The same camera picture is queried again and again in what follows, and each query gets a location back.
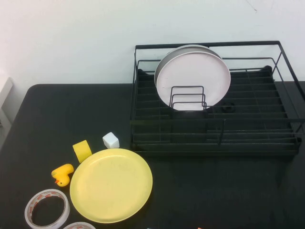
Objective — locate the yellow round plate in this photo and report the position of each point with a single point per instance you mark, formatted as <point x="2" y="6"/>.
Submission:
<point x="112" y="188"/>

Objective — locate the pink round plate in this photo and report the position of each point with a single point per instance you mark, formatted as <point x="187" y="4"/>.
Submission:
<point x="190" y="74"/>

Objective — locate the grey round plate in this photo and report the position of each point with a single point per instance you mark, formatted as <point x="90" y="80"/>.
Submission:
<point x="170" y="54"/>

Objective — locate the white cube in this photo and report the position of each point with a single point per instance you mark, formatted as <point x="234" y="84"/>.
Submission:
<point x="110" y="140"/>

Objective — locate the yellow foam block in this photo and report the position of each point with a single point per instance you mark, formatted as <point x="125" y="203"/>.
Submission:
<point x="82" y="151"/>

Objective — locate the yellow rubber duck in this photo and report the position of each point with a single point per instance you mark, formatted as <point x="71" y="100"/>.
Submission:
<point x="63" y="174"/>

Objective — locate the white double-sided tape roll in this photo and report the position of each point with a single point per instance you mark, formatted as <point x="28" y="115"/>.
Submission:
<point x="78" y="225"/>
<point x="29" y="210"/>

